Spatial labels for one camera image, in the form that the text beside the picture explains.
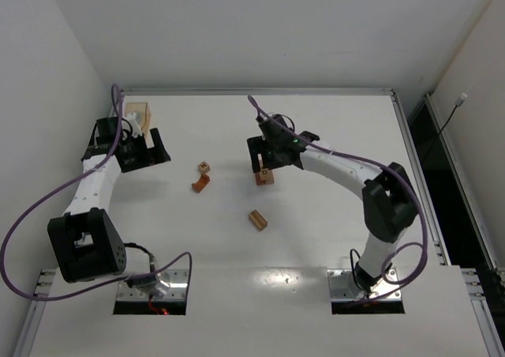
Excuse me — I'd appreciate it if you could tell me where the reddish brown rectangular block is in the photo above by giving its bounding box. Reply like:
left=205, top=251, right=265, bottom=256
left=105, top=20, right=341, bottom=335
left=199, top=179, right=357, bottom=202
left=254, top=173, right=264, bottom=186

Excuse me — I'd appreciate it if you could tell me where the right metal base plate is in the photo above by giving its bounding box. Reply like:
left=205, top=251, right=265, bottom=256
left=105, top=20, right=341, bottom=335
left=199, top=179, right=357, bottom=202
left=327, top=269, right=403, bottom=304

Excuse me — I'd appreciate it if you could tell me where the reddish wooden arch block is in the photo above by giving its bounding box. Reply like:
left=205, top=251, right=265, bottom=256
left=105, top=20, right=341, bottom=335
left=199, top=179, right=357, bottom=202
left=192, top=174, right=210, bottom=193

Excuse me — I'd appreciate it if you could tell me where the transparent orange plastic box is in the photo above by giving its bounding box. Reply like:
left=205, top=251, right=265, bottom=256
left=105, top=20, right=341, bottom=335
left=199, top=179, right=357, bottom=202
left=123, top=102, right=152, bottom=146

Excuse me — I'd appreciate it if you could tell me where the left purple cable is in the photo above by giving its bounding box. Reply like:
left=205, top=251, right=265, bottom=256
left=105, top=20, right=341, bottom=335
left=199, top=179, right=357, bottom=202
left=0, top=83, right=193, bottom=303

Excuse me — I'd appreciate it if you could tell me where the black cable white plug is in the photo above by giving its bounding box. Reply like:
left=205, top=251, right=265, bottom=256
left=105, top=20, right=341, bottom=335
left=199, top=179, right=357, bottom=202
left=421, top=92, right=468, bottom=165

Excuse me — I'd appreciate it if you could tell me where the ribbed light wooden block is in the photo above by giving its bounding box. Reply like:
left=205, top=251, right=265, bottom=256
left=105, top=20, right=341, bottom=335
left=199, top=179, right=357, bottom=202
left=248, top=210, right=268, bottom=231

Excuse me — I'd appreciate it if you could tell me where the metal base plate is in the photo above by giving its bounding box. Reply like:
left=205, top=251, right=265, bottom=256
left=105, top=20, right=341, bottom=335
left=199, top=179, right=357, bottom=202
left=327, top=269, right=403, bottom=304
left=116, top=269, right=189, bottom=303

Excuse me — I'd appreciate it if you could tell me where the wooden letter N cube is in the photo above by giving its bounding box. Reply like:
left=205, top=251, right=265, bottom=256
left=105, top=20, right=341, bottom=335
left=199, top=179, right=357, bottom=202
left=198, top=161, right=211, bottom=175

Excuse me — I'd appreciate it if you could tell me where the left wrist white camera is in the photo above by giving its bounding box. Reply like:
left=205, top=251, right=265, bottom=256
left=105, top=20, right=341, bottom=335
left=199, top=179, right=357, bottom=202
left=122, top=112, right=143, bottom=138

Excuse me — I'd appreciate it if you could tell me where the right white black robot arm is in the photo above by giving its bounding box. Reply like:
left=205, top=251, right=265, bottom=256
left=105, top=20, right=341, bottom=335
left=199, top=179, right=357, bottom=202
left=247, top=114, right=417, bottom=292

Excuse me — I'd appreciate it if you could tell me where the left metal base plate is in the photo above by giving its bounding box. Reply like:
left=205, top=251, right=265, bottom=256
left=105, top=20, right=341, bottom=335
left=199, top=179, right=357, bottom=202
left=116, top=269, right=189, bottom=303

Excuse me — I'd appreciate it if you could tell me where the light wooden rectangular block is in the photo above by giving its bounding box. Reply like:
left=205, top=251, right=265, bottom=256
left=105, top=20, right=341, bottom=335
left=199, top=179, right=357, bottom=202
left=263, top=170, right=275, bottom=185

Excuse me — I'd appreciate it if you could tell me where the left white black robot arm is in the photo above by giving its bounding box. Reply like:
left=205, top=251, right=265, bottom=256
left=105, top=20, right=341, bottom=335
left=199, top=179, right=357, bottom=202
left=47, top=111, right=170, bottom=283

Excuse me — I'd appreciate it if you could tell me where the wooden letter D cube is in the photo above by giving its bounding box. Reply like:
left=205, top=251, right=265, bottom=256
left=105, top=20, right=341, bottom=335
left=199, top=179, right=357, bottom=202
left=258, top=169, right=274, bottom=182

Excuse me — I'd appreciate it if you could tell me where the aluminium table frame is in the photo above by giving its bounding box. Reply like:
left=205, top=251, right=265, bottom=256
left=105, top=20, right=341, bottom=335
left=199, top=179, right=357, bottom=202
left=31, top=89, right=503, bottom=356

